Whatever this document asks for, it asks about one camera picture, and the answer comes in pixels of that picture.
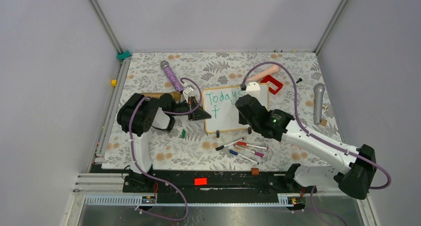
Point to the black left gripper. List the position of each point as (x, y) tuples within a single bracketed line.
[(199, 114)]

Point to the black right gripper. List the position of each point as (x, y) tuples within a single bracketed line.
[(241, 118)]

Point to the yellow framed whiteboard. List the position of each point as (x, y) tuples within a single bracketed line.
[(219, 102)]

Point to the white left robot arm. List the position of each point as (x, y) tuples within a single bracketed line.
[(141, 113)]

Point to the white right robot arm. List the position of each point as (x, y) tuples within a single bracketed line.
[(350, 168)]

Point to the red whiteboard marker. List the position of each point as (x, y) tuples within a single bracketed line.
[(243, 144)]

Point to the black whiteboard marker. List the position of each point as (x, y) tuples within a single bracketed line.
[(228, 144)]

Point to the magenta whiteboard marker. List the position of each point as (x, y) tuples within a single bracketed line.
[(251, 151)]

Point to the blue whiteboard marker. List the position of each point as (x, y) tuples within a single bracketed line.
[(242, 156)]

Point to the gold toy microphone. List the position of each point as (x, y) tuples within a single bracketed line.
[(175, 95)]

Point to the pink toy microphone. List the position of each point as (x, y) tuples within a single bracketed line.
[(271, 70)]

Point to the floral tablecloth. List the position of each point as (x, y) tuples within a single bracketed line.
[(197, 150)]

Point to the orange cylinder block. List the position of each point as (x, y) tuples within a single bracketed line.
[(255, 171)]

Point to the purple glitter toy microphone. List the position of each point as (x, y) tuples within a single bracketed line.
[(171, 76)]

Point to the red tape patch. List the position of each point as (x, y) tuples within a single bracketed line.
[(200, 181)]

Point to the silver toy microphone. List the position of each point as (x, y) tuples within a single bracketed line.
[(319, 90)]

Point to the small tan wooden block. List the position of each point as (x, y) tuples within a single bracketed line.
[(324, 122)]

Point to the yellow small cube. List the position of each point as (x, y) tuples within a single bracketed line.
[(114, 82)]

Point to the teal corner clamp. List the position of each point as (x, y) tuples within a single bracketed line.
[(124, 55)]

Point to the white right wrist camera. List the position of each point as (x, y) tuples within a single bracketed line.
[(253, 89)]

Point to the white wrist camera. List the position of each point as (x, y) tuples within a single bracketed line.
[(253, 89), (187, 91)]

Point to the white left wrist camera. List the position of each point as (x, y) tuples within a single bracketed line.
[(187, 91)]

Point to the red square frame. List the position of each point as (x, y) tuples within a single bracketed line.
[(274, 85)]

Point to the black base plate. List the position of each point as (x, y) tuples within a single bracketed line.
[(237, 182)]

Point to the cable duct rail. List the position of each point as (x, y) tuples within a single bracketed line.
[(205, 199)]

